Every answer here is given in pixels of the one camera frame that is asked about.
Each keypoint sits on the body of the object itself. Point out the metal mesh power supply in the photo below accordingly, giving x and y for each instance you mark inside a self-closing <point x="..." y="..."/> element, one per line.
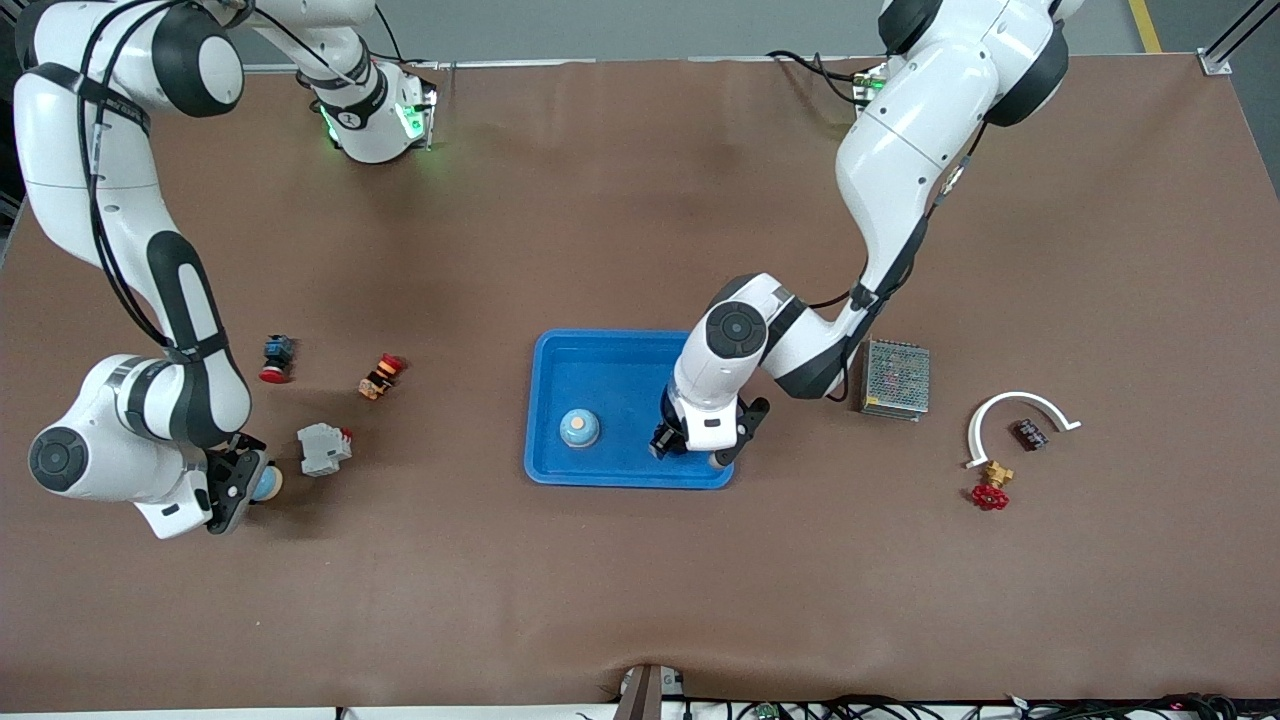
<point x="895" y="380"/>

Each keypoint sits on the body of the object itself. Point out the light blue dome bell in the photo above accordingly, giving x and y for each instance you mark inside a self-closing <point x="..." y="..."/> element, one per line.
<point x="579" y="430"/>
<point x="270" y="485"/>

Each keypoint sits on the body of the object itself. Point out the blue plastic tray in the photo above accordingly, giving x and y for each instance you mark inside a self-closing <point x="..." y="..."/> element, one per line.
<point x="600" y="370"/>

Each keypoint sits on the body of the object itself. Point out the red push button blue body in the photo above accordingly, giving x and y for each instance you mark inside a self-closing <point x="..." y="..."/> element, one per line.
<point x="277" y="352"/>

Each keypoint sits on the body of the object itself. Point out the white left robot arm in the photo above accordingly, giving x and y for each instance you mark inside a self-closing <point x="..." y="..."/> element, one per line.
<point x="920" y="130"/>

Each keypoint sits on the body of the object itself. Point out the white curved pipe clamp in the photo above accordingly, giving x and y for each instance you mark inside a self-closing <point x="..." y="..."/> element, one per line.
<point x="1020" y="397"/>

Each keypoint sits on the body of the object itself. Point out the brown table cover sheet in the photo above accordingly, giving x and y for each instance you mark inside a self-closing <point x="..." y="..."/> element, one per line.
<point x="640" y="580"/>

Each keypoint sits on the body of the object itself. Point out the aluminium frame corner bracket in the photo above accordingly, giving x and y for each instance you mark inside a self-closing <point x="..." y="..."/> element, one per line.
<point x="1215" y="62"/>

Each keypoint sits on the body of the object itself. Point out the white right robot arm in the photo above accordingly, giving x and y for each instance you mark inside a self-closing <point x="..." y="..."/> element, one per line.
<point x="90" y="180"/>

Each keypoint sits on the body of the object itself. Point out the small green circuit board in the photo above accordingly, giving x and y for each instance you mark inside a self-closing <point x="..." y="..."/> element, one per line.
<point x="766" y="712"/>

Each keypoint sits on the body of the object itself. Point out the white circuit breaker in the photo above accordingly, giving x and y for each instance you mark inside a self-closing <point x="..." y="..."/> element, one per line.
<point x="322" y="448"/>

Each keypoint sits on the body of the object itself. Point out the black connector block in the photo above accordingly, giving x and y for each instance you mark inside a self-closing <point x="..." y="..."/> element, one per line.
<point x="1030" y="434"/>

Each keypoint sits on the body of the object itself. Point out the red yellow selector switch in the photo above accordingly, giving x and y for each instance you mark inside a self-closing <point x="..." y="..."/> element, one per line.
<point x="380" y="377"/>

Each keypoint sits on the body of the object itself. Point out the brass valve red handwheel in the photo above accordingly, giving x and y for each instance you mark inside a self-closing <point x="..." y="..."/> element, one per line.
<point x="990" y="496"/>

